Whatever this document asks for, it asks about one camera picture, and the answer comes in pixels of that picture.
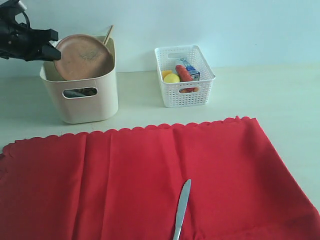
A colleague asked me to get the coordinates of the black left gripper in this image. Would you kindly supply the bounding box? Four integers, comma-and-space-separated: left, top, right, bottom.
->
0, 0, 61, 62

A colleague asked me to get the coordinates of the brown wooden plate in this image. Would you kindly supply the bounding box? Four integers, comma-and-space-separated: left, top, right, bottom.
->
54, 34, 115, 81

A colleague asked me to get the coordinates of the brown wooden spoon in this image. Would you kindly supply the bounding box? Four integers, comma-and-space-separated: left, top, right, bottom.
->
74, 87, 98, 97

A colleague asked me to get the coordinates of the wooden chopstick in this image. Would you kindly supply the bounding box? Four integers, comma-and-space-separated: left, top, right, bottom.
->
102, 24, 114, 47

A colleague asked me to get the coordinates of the orange cheese block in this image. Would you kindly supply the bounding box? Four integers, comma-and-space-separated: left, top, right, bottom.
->
161, 70, 173, 79

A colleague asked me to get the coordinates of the yellow lemon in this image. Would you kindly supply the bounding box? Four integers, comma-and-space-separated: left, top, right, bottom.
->
163, 73, 180, 84

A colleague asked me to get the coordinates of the blue white milk carton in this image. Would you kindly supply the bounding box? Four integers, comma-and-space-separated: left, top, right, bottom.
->
175, 58, 200, 81

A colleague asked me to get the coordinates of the silver table knife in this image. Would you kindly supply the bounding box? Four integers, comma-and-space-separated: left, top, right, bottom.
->
172, 179, 192, 240

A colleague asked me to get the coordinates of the orange fried food piece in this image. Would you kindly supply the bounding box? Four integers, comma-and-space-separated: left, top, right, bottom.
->
179, 87, 199, 94

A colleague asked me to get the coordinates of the cream plastic bin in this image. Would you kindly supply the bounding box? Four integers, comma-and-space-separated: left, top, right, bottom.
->
39, 35, 119, 124

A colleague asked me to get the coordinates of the white perforated plastic basket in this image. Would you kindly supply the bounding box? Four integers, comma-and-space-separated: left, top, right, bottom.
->
154, 45, 216, 108

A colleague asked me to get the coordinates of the red scalloped cloth mat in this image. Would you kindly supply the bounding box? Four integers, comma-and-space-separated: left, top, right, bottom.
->
0, 117, 320, 240

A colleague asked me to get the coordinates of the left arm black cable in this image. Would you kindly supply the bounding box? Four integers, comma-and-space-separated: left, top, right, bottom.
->
0, 0, 31, 28

